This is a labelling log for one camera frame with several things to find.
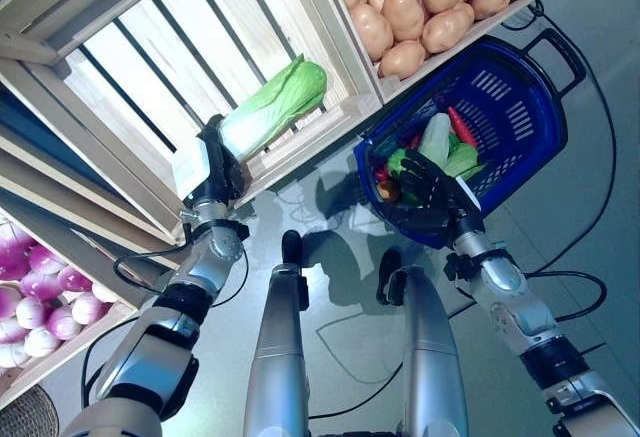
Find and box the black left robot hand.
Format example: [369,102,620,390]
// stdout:
[172,114,251,203]

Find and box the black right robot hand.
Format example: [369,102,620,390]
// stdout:
[379,149,484,248]

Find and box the napa cabbage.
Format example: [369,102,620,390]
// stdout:
[417,112,454,168]
[219,54,329,161]
[442,134,486,181]

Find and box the blue plastic shopping basket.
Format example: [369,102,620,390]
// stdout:
[352,28,587,251]

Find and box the woven wicker basket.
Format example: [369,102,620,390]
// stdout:
[0,384,60,437]

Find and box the orange fruit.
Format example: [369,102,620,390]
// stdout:
[377,179,401,203]

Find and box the round green vegetable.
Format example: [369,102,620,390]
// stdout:
[387,149,409,178]

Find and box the single red carrot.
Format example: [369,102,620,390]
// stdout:
[446,105,480,148]

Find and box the wooden crate with potatoes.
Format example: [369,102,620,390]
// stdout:
[312,0,584,106]

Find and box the silver right robot leg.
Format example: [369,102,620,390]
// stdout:
[375,249,471,437]

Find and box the silver robot leg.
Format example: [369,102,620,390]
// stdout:
[242,229,311,437]
[375,249,471,437]

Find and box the wooden crate with white slats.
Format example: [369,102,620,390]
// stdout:
[0,0,384,246]

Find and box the silver left robot leg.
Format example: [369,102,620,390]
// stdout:
[242,229,311,437]

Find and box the pile of brown potatoes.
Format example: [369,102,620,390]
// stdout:
[324,0,547,81]

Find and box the pile of purple onions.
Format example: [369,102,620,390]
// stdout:
[0,224,119,369]

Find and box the pile of purple turnips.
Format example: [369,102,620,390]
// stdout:
[0,206,139,411]

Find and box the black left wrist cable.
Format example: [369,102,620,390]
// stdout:
[112,244,251,308]

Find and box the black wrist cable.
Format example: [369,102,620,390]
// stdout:
[522,269,609,323]
[112,244,251,308]

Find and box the long black floor cable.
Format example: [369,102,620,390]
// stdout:
[499,0,619,318]

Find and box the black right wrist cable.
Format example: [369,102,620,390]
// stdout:
[522,269,609,323]

